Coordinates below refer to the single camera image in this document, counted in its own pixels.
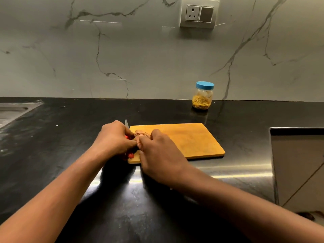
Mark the person's right hand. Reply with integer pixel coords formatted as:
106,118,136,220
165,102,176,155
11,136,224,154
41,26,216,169
138,129,191,186

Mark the person's left hand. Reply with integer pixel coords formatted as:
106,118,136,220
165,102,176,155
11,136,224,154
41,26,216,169
92,120,139,160

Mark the red handled knife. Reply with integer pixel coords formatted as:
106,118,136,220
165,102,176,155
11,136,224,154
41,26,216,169
124,119,135,159

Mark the orange checked cloth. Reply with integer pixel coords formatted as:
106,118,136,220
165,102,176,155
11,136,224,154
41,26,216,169
134,129,152,140

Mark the wooden cutting board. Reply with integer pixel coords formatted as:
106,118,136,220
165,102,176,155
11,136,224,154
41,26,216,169
127,123,226,165

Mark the blue-lidded plastic jar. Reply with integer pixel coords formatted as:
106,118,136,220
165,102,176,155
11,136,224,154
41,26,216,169
191,81,215,110

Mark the blue jar lid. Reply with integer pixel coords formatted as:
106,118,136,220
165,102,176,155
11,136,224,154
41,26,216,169
195,81,215,91

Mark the person's left forearm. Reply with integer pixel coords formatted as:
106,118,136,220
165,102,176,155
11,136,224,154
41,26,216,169
0,146,108,243

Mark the steel sink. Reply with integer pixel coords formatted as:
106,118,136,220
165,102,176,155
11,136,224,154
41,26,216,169
0,101,44,129

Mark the beige cabinet door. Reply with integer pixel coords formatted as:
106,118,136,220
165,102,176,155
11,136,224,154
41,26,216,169
269,127,324,213

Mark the grey wall switch plate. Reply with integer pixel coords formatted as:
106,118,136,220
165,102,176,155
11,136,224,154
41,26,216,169
179,0,220,29

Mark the black cabinet handle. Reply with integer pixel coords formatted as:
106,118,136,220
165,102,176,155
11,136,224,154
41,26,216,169
297,212,316,222

